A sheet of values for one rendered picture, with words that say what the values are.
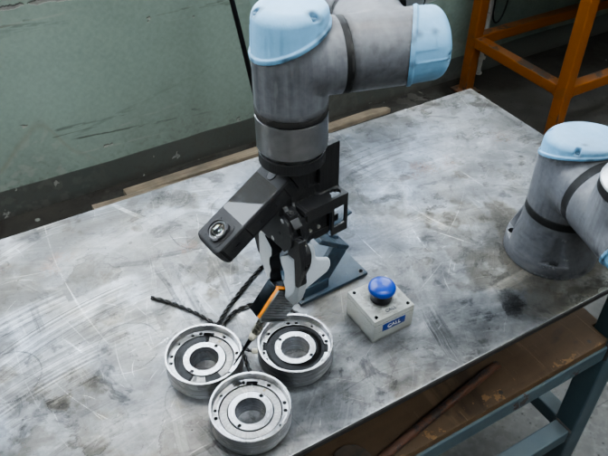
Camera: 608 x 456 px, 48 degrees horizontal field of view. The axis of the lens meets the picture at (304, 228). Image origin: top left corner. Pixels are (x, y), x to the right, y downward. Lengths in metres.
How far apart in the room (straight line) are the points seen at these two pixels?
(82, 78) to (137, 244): 1.33
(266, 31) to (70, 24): 1.77
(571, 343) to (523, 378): 0.14
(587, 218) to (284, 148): 0.49
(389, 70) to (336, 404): 0.47
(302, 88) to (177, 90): 1.96
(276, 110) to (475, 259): 0.60
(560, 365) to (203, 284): 0.69
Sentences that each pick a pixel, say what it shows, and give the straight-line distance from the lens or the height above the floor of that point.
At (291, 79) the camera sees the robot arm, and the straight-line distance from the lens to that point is 0.64.
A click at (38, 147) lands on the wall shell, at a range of 2.53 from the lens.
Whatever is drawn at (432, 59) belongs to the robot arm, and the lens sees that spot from 0.68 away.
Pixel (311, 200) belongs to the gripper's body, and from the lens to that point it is 0.75.
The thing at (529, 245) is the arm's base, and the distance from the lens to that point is 1.15.
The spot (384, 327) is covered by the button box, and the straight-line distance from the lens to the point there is 1.00.
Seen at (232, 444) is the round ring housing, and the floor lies 0.83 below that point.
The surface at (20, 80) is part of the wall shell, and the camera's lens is 2.41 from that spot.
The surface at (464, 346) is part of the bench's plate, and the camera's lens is 1.03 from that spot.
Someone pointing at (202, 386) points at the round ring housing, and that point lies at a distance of 0.92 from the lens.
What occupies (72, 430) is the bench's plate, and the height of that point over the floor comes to 0.80.
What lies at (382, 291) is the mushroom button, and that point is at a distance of 0.98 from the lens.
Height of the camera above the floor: 1.57
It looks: 41 degrees down
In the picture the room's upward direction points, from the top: 1 degrees clockwise
